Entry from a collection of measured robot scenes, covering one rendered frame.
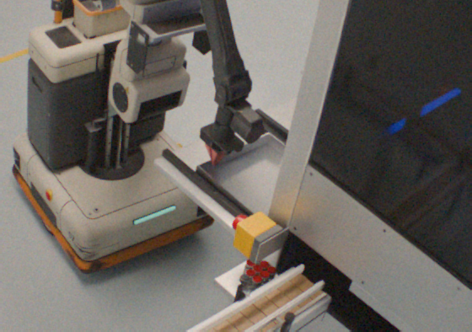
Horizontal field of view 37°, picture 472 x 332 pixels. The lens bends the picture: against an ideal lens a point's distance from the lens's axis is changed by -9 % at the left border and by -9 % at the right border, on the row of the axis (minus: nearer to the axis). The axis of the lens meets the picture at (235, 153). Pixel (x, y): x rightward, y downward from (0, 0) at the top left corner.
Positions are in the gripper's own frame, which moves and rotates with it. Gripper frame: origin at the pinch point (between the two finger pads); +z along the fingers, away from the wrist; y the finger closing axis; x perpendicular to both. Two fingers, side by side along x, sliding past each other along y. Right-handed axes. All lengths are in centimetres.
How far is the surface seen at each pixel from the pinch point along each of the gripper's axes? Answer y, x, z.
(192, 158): -6.3, -1.9, 2.9
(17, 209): -91, -9, 97
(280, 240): 34.5, -14.6, -11.6
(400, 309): 67, -12, -18
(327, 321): 53, -12, 1
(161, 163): -9.1, -10.2, 3.1
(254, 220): 28.6, -17.7, -14.5
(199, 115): -99, 102, 97
